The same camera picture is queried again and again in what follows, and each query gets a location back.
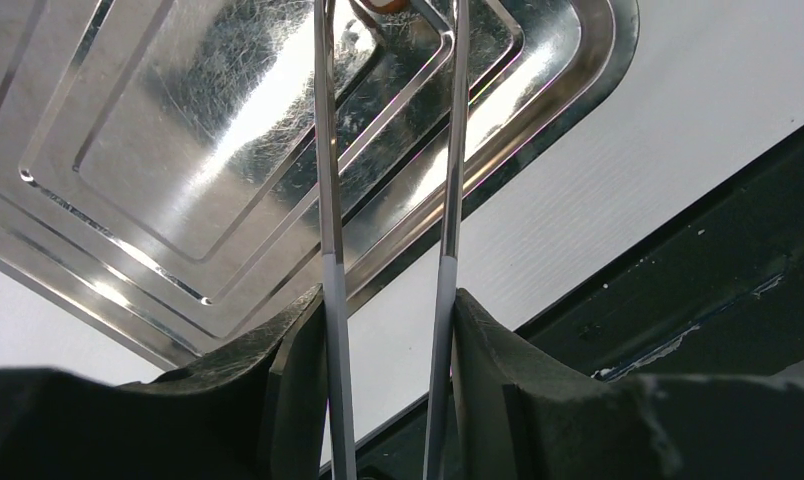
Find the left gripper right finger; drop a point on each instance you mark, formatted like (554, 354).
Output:
(522, 414)

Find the brown heart cookie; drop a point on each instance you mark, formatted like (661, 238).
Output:
(385, 7)

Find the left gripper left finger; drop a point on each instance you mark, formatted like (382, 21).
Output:
(254, 408)

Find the metal serving tongs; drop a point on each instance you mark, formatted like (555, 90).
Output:
(341, 411)

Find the stainless steel tray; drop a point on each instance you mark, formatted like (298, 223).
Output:
(157, 158)

